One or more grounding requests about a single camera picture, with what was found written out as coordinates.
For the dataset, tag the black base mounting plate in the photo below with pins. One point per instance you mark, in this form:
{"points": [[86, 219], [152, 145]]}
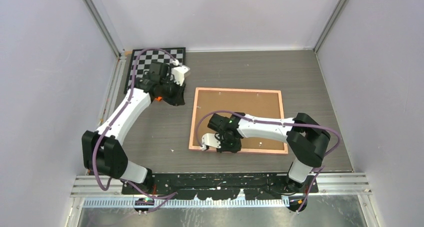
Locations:
{"points": [[221, 186]]}

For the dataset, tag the aluminium front rail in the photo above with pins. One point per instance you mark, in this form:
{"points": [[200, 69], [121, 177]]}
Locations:
{"points": [[337, 183]]}

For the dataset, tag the black white checkerboard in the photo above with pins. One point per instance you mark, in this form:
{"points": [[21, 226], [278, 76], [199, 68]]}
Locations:
{"points": [[141, 65]]}

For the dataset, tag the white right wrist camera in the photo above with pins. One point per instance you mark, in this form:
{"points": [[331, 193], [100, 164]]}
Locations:
{"points": [[210, 140]]}

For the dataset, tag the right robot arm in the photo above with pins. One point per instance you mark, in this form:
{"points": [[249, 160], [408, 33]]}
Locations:
{"points": [[307, 139]]}

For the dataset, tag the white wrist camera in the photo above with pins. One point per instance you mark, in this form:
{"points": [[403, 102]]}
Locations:
{"points": [[179, 72], [210, 140]]}

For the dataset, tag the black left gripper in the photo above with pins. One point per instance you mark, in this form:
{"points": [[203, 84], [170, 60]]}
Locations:
{"points": [[178, 99]]}

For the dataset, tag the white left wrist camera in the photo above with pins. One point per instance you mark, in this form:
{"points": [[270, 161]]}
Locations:
{"points": [[179, 72]]}

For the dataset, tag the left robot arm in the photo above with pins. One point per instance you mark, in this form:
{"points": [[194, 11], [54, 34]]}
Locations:
{"points": [[103, 148]]}

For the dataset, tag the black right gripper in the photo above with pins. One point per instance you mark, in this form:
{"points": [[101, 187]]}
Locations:
{"points": [[237, 146]]}

